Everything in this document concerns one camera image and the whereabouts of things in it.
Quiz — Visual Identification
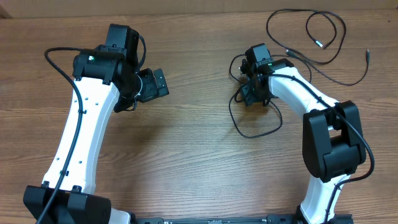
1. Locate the long black usb cable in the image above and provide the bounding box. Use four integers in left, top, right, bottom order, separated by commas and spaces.
266, 8, 348, 66

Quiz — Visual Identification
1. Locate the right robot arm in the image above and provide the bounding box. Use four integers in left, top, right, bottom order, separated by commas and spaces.
239, 44, 366, 223

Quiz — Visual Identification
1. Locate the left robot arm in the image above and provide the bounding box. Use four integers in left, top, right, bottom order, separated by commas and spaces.
23, 24, 169, 223

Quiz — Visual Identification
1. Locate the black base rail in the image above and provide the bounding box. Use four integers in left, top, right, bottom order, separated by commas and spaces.
131, 215, 307, 224

